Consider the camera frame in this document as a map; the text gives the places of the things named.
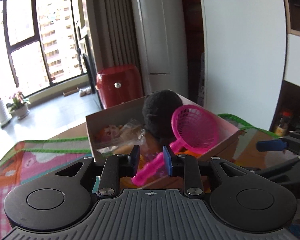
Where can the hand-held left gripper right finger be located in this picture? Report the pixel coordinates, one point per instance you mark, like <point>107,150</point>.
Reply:
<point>167,161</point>

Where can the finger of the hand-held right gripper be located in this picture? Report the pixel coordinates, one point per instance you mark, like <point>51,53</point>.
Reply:
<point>270,145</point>

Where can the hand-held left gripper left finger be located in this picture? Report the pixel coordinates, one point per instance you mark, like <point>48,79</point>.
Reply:
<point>134,160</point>

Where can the orange toy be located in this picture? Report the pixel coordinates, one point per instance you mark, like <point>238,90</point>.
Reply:
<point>187,152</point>

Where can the pink plastic strainer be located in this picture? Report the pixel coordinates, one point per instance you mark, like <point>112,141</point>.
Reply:
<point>197,127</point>

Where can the cardboard box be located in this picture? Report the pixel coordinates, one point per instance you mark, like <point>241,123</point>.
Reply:
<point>100,127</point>

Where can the black plush toy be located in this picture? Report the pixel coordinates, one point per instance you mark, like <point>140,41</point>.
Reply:
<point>160,112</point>

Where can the sauce bottle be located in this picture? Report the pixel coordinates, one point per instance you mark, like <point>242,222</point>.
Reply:
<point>282,125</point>

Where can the bread in clear packet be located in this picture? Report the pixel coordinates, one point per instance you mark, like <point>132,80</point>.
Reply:
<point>130,136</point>

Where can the orange-haired doll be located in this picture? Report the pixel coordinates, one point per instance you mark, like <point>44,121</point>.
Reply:
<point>107,132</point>

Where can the red round stool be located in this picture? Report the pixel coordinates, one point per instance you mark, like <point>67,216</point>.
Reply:
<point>120,85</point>

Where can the white slippers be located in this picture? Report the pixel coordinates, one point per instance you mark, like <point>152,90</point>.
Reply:
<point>85,92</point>

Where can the brown wooden piece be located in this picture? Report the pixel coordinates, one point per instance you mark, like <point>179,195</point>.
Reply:
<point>70,91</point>

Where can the wooden cabinet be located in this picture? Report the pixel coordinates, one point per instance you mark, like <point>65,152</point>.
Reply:
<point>297,55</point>

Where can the colourful play mat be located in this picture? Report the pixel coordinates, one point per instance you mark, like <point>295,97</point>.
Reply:
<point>27,160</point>

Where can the white standing air conditioner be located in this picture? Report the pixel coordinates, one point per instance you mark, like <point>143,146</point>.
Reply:
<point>162,42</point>

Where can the pink flower plant pot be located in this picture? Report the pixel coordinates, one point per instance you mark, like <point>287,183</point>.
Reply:
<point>21,105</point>

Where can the grey curtain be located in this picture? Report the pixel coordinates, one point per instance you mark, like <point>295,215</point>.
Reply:
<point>110,25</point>

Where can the tall plant in white pot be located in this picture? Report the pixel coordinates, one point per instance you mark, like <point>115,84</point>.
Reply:
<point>1,110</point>

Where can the dark window frame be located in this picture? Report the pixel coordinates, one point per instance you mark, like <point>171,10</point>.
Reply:
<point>40,35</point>

